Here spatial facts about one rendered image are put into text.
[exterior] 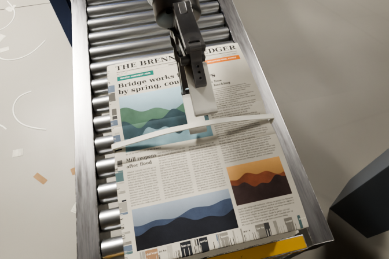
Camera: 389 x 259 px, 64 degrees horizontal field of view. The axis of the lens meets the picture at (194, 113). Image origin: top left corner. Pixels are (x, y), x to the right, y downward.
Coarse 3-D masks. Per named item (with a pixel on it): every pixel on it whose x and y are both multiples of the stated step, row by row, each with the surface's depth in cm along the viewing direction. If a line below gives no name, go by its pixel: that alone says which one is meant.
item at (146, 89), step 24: (216, 48) 67; (120, 72) 64; (144, 72) 63; (168, 72) 63; (216, 72) 62; (240, 72) 62; (120, 96) 59; (144, 96) 59; (168, 96) 59; (216, 96) 59; (240, 96) 59; (120, 120) 56; (144, 120) 56
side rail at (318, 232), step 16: (224, 0) 109; (224, 16) 105; (240, 32) 101; (240, 48) 97; (256, 64) 94; (256, 80) 91; (272, 96) 88; (272, 112) 85; (288, 144) 80; (288, 160) 78; (304, 176) 76; (304, 192) 74; (304, 208) 72; (320, 208) 72; (320, 224) 70; (320, 240) 68
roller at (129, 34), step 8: (200, 16) 106; (208, 16) 105; (216, 16) 105; (152, 24) 103; (200, 24) 104; (208, 24) 105; (216, 24) 105; (224, 24) 106; (96, 32) 101; (104, 32) 101; (112, 32) 101; (120, 32) 101; (128, 32) 101; (136, 32) 102; (144, 32) 102; (152, 32) 102; (160, 32) 103; (168, 32) 103; (96, 40) 100; (104, 40) 101; (112, 40) 101; (120, 40) 102; (128, 40) 102
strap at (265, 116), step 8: (208, 120) 53; (216, 120) 53; (224, 120) 54; (232, 120) 54; (240, 120) 54; (248, 120) 55; (168, 128) 53; (176, 128) 53; (184, 128) 53; (192, 128) 53; (144, 136) 53; (152, 136) 52; (112, 144) 53; (120, 144) 53; (128, 144) 53
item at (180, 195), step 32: (160, 160) 52; (192, 160) 52; (224, 160) 52; (256, 160) 52; (128, 192) 50; (160, 192) 50; (192, 192) 50; (224, 192) 50; (256, 192) 50; (288, 192) 50; (128, 224) 48; (160, 224) 48; (192, 224) 48; (224, 224) 48; (256, 224) 48; (288, 224) 48; (128, 256) 46; (160, 256) 46; (192, 256) 51
